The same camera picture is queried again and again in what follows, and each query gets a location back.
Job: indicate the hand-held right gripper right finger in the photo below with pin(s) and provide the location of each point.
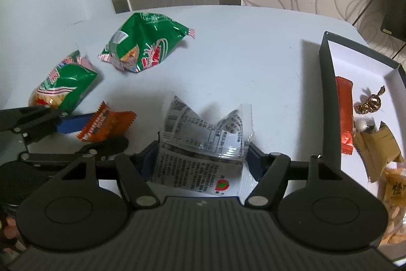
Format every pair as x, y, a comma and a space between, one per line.
253, 160

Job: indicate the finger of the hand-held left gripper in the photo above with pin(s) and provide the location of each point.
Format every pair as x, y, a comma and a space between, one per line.
76, 125
95, 148

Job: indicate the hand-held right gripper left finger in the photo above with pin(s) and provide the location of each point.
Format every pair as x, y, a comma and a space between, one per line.
149, 158

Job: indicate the orange snack packet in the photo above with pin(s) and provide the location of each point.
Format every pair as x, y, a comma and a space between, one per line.
104, 123

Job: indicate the clear printed snack packet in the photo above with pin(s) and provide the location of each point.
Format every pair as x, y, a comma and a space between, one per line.
196, 137

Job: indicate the red snack bar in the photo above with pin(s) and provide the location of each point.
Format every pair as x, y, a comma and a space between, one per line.
345, 112

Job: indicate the brown snack packet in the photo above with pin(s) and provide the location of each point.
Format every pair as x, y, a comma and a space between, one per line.
377, 150

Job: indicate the gold foil candy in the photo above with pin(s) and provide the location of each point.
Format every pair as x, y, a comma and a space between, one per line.
369, 104

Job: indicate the dark box with white inside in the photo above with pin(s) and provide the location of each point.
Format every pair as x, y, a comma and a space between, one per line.
364, 67

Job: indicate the yellow snack packet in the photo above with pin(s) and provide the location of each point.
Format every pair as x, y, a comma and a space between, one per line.
395, 194

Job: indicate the green prawn cracker packet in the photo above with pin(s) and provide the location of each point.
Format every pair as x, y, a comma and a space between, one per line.
63, 83
146, 39

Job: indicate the small white wrapped candy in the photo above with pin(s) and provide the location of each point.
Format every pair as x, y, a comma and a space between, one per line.
364, 126

